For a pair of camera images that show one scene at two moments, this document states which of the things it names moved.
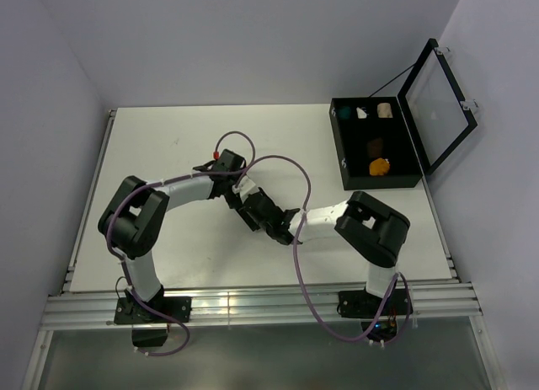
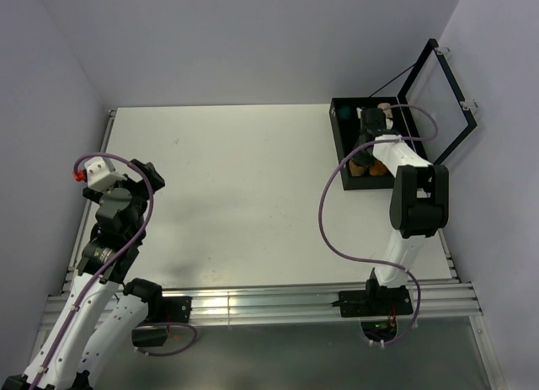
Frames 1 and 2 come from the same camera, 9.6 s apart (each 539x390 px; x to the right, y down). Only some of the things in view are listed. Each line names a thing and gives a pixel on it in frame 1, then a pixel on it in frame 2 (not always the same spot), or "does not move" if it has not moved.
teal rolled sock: x=345 y=112 does not move
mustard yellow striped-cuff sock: x=379 y=167 does not move
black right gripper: x=242 y=212 to x=356 y=156
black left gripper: x=232 y=202 to x=156 y=180
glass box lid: x=436 y=109 does not move
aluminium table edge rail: x=76 y=254 does not move
